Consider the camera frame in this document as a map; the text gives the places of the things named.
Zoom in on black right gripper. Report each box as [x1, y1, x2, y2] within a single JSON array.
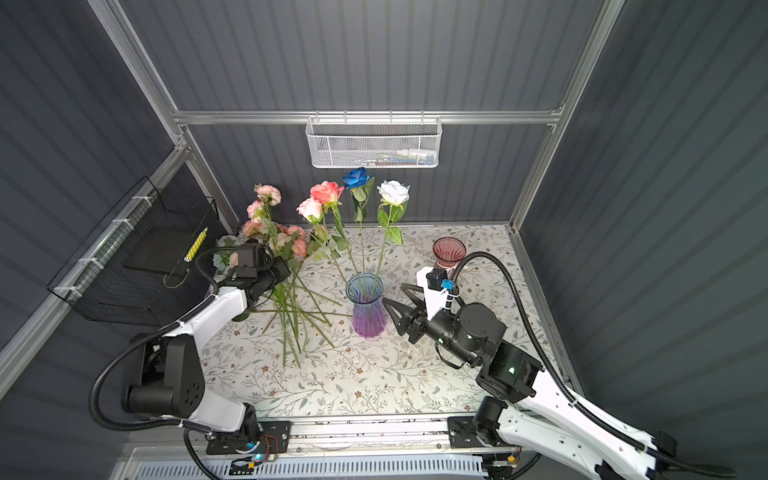
[[384, 280, 477, 368]]

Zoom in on blue purple glass vase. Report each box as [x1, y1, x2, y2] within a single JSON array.
[[345, 273, 387, 338]]

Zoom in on red glass vase with ribbon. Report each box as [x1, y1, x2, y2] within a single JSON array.
[[432, 237, 467, 270]]

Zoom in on light pink rose stem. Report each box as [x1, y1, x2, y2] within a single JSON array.
[[297, 198, 347, 283]]

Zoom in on pink red rose stem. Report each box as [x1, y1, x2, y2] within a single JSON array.
[[310, 181, 359, 274]]

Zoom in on white rose stem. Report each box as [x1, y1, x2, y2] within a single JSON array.
[[376, 180, 410, 274]]

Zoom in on blue rose stem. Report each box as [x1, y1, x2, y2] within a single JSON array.
[[342, 167, 373, 273]]

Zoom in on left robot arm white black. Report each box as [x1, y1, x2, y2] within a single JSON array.
[[121, 241, 290, 453]]

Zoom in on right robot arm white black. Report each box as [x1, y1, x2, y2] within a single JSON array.
[[383, 284, 672, 479]]

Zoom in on bunch of artificial flowers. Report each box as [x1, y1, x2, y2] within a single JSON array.
[[212, 184, 330, 357]]

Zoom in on yellow marker pen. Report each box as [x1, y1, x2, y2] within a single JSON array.
[[183, 227, 208, 263]]

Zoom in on floral table cloth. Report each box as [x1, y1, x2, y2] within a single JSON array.
[[201, 225, 551, 417]]

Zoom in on items in white basket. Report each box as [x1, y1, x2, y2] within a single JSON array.
[[357, 149, 439, 168]]

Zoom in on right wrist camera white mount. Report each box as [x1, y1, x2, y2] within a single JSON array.
[[416, 267, 459, 320]]

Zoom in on black wire mesh basket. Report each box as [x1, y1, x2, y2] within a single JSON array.
[[48, 182, 225, 326]]

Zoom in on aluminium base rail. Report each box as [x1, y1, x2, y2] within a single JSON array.
[[110, 410, 631, 480]]

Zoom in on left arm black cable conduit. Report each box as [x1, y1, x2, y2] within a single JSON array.
[[88, 247, 253, 480]]

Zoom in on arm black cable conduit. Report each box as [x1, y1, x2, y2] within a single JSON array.
[[88, 247, 253, 480], [449, 250, 739, 480]]

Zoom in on white wire mesh basket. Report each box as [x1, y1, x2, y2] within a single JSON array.
[[305, 117, 443, 169]]

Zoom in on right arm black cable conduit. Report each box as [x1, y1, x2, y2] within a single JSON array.
[[449, 250, 739, 480]]

